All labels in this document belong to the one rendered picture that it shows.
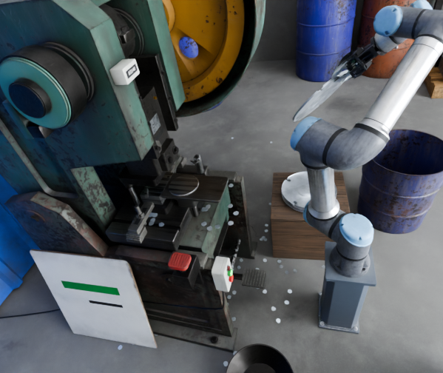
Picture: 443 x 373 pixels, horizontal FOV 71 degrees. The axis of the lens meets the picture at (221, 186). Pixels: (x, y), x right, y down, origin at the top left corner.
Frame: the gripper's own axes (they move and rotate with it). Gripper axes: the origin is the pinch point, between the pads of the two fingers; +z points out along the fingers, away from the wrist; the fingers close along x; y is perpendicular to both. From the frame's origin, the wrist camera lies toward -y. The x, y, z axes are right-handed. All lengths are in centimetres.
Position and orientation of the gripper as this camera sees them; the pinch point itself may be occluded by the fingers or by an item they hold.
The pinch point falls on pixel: (336, 78)
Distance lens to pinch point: 135.1
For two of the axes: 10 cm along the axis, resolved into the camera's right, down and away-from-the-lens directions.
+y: -5.7, 6.1, -5.6
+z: -4.7, 3.1, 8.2
